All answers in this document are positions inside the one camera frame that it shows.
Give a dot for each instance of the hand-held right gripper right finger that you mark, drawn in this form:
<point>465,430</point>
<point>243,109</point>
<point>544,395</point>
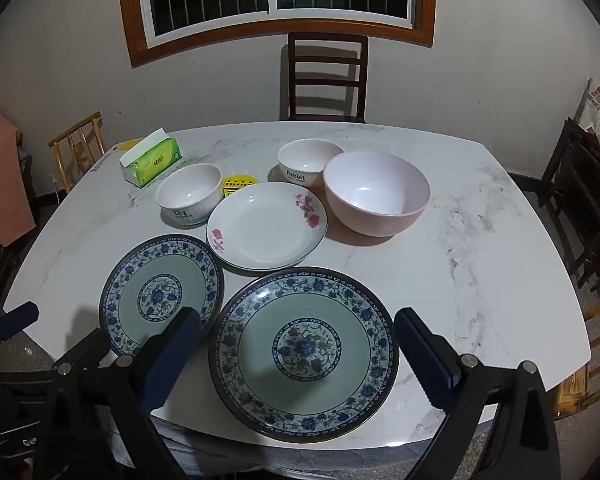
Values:
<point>425,355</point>

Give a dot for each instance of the white smooth bowl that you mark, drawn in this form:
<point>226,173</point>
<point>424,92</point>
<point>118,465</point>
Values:
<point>305,157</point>

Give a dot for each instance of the dark wooden chair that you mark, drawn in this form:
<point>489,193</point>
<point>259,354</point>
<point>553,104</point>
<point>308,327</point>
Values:
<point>325,42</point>

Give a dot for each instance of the large pink bowl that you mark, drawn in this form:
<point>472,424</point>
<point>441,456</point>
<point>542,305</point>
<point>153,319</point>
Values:
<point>375,190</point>

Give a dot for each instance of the white ribbed bowl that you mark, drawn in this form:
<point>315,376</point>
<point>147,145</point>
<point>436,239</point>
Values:
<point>190,190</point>

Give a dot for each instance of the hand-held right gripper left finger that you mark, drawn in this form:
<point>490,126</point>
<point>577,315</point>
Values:
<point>172,355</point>

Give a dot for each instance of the pink cloth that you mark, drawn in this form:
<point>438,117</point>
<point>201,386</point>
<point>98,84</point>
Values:
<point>0,185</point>

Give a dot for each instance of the green tissue box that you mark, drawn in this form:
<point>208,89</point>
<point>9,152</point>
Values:
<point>155,165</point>

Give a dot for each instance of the round yellow warning sticker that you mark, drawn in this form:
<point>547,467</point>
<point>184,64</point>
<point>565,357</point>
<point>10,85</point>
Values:
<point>237,182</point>

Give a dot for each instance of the black-rimmed floral basin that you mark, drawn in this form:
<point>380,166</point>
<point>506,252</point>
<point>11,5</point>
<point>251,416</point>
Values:
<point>265,225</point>

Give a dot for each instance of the large blue patterned plate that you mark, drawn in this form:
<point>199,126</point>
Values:
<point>305,345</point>

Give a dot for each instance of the small blue patterned plate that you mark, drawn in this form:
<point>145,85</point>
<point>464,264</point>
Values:
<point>145,280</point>

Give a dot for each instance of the bamboo chair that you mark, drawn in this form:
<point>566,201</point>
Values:
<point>77,132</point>
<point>595,380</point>

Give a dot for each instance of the stacked dark wooden chairs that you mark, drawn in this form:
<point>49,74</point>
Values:
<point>580,195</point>

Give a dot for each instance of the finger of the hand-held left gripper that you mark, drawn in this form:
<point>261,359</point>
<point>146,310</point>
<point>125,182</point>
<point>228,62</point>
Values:
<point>15,319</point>
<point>87,345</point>

